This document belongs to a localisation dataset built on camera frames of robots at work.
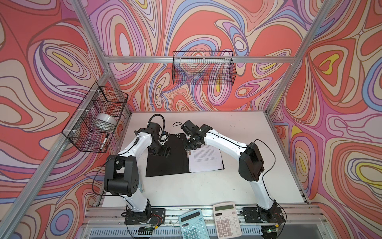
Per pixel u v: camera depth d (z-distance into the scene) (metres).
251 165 0.53
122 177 0.46
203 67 0.96
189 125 0.72
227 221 0.70
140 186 0.80
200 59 0.88
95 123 0.71
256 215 0.73
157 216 0.73
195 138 0.65
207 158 0.94
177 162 0.93
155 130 0.73
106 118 0.74
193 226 0.69
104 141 0.72
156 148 0.75
